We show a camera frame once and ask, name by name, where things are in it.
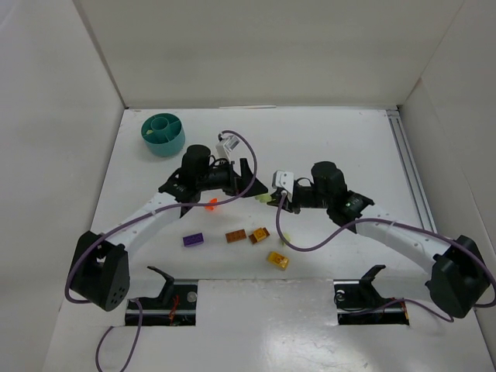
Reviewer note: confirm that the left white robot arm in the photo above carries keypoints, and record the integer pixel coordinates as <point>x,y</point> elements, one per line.
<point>99,272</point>

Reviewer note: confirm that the brown flat lego plate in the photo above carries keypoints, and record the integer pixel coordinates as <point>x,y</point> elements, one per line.
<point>236,236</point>

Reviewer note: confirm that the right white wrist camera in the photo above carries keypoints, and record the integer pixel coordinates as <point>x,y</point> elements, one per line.
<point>283,182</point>

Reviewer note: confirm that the orange translucent lego brick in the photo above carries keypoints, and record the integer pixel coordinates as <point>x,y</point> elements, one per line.
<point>258,235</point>

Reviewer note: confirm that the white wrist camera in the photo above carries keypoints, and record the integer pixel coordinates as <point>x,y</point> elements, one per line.
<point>283,182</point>
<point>226,144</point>

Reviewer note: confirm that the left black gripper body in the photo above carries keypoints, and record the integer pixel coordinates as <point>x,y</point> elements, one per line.
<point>239,182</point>

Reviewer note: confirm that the small light green lego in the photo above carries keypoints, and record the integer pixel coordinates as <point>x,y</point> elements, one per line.
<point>285,239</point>

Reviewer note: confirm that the aluminium rail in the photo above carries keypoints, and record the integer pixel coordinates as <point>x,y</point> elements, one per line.
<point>412,175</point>

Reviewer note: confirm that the teal round divided container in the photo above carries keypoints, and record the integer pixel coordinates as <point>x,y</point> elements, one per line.
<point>163,134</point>

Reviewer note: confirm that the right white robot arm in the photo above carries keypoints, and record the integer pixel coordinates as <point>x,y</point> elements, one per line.
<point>458,275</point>

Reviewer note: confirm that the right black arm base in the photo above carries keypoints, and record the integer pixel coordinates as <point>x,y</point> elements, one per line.
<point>358,302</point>

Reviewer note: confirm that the light green lego piece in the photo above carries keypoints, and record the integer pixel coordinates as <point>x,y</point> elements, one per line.
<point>264,198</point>

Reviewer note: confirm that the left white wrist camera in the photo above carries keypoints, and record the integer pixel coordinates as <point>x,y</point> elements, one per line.
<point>226,144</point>

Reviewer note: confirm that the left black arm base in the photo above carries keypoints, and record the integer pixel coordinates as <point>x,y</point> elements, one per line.
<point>161,300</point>

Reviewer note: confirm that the red orange lego piece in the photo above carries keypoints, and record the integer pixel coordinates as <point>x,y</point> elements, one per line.
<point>211,205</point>

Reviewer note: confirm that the purple long lego brick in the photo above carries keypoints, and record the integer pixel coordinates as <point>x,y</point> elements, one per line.
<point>193,240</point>

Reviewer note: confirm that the yellow lego brick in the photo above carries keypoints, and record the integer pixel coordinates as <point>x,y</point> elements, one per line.
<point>278,260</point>

